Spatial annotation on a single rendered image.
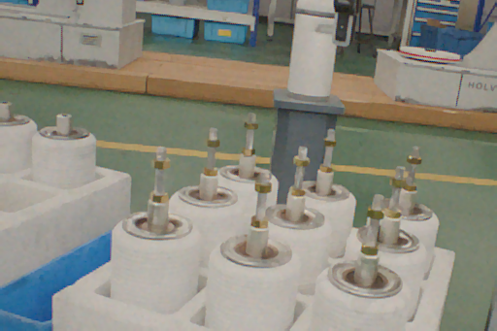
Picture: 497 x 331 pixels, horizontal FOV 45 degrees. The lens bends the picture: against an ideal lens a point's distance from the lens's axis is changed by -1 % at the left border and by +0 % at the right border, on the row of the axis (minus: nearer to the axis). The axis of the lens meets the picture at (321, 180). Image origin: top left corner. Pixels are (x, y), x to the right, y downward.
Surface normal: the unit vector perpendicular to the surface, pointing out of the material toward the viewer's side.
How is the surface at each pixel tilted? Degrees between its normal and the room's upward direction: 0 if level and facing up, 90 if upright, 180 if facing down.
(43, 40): 90
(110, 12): 90
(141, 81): 90
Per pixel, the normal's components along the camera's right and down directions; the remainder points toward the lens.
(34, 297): 0.95, 0.18
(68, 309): -0.30, 0.25
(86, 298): 0.13, -0.95
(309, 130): 0.09, 0.31
